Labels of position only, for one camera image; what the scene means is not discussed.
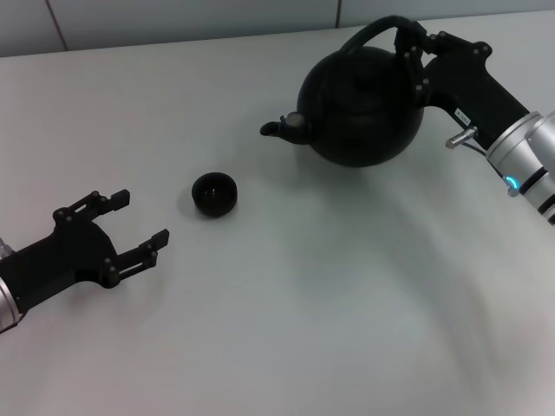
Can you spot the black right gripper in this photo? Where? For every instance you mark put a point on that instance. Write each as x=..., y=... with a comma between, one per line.
x=468, y=86

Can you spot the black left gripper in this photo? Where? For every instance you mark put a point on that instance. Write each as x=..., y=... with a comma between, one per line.
x=69, y=255

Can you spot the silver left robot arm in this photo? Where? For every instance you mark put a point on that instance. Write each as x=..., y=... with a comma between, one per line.
x=8, y=307

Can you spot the small dark teacup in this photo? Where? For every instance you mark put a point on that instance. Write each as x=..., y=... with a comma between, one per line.
x=214, y=195

